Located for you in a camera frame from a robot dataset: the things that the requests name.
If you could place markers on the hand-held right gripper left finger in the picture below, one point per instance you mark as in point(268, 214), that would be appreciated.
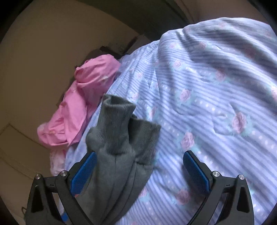
point(84, 173)

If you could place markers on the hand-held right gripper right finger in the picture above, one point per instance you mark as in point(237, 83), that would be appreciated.
point(195, 173)

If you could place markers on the grey pants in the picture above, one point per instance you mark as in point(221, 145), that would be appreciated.
point(116, 173)

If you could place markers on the light pink floral pillow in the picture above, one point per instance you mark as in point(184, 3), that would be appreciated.
point(57, 162)

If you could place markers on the pink quilt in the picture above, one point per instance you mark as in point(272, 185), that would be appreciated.
point(86, 97)

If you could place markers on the striped floral bed sheet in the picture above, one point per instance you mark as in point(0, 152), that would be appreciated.
point(205, 97)

